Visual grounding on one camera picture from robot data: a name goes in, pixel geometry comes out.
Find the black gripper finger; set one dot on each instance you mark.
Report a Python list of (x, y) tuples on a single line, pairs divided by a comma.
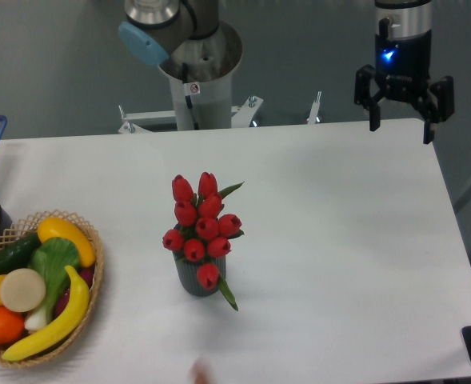
[(362, 97), (435, 105)]

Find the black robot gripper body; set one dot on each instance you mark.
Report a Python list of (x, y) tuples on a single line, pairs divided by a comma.
[(402, 66)]

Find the red tulip bouquet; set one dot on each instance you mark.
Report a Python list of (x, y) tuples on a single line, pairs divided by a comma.
[(201, 210)]

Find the grey robot arm base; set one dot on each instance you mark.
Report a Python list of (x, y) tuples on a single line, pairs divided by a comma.
[(194, 49)]

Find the grey ribbed vase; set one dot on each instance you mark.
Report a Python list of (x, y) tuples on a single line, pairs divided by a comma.
[(199, 272)]

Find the blurred fingertip at bottom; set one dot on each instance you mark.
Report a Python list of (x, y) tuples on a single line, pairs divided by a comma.
[(200, 373)]

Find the dark red vegetable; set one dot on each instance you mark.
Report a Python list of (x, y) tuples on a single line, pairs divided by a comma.
[(87, 275)]

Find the green bok choy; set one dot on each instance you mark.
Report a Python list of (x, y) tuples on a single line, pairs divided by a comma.
[(50, 260)]

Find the woven wicker basket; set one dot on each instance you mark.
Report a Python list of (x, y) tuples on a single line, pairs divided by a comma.
[(29, 225)]

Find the yellow banana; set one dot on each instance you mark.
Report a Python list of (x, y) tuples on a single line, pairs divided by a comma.
[(59, 328)]

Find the dark green cucumber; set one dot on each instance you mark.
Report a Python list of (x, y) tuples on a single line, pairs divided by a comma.
[(17, 254)]

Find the beige round disc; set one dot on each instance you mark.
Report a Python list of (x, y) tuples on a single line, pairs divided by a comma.
[(22, 290)]

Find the orange fruit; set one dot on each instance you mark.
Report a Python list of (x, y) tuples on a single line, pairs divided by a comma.
[(11, 326)]

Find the white metal mounting frame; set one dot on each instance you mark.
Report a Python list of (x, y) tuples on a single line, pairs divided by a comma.
[(249, 114)]

